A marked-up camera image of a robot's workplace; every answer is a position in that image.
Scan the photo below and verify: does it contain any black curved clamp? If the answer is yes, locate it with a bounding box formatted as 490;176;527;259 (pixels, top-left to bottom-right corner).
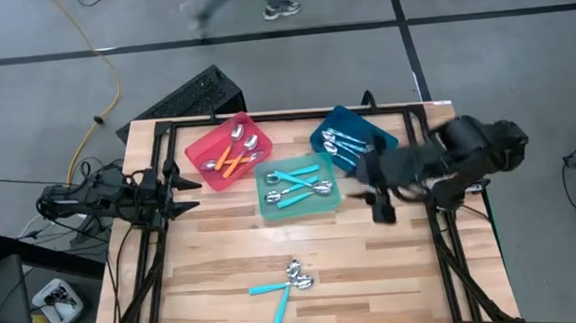
360;89;380;113

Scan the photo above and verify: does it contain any dark blue plastic bin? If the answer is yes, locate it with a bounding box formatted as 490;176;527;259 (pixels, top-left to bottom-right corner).
307;100;402;179

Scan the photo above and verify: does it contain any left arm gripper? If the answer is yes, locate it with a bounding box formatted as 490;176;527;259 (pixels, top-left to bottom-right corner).
140;158;206;233

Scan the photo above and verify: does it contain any orange-handled metal spoon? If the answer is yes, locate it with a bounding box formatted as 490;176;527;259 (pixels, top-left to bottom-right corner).
200;156;250;173
219;134;262;180
212;123;248;173
234;150;267;176

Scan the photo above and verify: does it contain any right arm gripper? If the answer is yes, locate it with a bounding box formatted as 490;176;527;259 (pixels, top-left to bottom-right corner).
342;132;407;203

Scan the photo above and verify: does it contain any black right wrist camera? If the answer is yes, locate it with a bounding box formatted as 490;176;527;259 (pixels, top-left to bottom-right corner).
369;188;399;226

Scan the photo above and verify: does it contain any pink translucent plastic bin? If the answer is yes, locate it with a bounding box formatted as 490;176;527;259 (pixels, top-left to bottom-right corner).
181;108;277;195

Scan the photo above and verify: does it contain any white tray of small parts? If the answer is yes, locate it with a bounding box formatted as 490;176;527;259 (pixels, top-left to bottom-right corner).
28;275;87;323

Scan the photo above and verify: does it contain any person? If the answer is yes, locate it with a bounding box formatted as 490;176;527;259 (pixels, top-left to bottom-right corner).
187;0;304;41

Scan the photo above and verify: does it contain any yellow extension cable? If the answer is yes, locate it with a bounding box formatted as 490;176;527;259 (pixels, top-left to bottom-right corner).
47;0;129;187

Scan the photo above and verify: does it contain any teal translucent plastic bin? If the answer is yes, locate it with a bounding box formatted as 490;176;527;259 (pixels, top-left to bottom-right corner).
253;149;343;222

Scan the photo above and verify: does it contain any teal-handled metal spoon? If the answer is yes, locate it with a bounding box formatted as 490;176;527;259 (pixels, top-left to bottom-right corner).
246;274;316;297
262;176;322;206
273;167;315;190
263;164;322;186
273;180;335;211
269;258;306;323

